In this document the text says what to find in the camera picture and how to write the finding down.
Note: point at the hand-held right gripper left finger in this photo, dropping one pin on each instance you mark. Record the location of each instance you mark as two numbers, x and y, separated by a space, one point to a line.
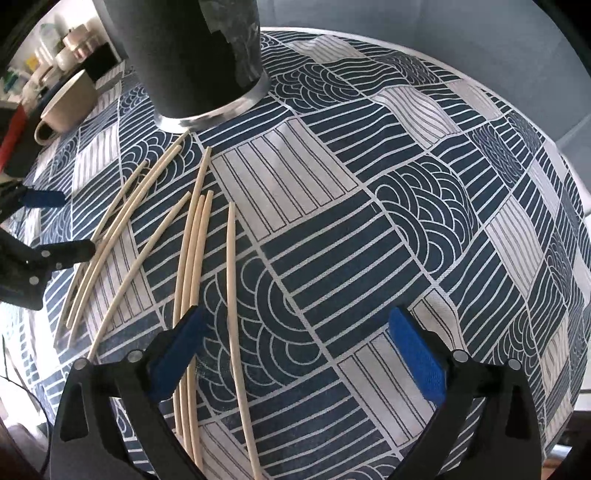
178 355

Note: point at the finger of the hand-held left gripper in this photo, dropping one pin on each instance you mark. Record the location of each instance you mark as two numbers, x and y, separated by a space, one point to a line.
41 198
55 254

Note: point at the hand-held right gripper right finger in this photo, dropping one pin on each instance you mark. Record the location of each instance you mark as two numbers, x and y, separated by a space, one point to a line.
418 355

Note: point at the bundle of wooden chopsticks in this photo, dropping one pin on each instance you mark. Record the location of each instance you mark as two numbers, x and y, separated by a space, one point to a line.
230 258

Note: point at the black cylindrical utensil holder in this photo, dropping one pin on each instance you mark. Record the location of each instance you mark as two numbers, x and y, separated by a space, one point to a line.
184 60

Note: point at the red container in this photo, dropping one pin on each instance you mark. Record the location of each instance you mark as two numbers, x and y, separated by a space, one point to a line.
13 131

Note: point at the beige ceramic mug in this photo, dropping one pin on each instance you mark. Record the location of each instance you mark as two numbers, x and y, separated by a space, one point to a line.
69 104

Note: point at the blue white patterned tablecloth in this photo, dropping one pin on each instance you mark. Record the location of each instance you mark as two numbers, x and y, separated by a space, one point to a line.
351 258

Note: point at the black side table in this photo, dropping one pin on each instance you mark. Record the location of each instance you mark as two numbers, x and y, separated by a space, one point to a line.
99 62

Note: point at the clutter of bottles and jars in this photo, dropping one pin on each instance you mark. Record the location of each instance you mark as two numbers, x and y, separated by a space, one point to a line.
69 44

